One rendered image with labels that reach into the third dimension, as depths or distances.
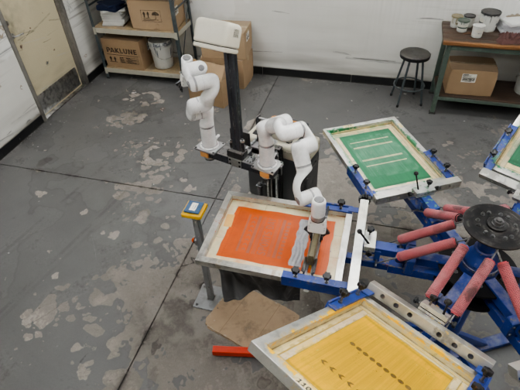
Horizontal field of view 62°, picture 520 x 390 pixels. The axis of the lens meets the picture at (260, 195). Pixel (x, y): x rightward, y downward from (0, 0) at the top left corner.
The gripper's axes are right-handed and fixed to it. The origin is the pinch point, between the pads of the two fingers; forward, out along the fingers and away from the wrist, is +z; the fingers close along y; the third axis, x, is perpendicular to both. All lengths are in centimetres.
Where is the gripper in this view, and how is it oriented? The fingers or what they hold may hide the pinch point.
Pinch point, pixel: (316, 237)
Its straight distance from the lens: 244.3
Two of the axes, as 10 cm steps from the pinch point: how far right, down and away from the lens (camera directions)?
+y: -9.6, -1.5, 2.2
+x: -2.6, 6.5, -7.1
